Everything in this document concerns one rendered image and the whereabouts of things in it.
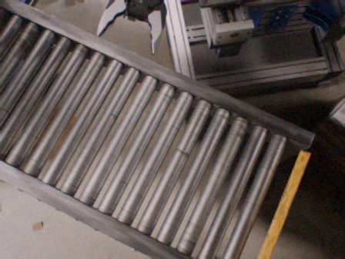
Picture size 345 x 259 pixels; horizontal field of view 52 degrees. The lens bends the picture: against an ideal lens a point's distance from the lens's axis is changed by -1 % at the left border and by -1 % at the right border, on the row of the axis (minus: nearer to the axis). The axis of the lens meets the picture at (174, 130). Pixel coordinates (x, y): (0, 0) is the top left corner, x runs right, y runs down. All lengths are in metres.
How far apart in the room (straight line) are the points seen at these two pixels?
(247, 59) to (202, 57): 0.23
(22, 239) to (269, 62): 1.53
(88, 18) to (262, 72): 1.08
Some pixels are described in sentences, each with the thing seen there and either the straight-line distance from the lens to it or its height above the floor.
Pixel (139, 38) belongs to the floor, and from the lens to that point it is 2.17.
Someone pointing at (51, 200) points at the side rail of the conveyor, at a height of 0.80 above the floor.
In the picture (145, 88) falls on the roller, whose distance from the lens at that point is 1.16.
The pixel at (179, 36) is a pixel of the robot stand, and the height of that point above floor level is 0.23.
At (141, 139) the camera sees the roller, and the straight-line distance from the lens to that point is 1.11.
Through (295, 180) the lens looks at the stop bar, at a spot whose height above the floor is 0.82.
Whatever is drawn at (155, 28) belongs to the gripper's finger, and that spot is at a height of 1.23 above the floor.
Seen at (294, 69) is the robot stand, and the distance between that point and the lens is 1.93.
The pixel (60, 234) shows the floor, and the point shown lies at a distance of 1.95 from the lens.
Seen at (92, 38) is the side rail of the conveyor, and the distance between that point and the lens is 1.27.
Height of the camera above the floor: 1.87
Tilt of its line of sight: 74 degrees down
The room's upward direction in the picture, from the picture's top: 3 degrees clockwise
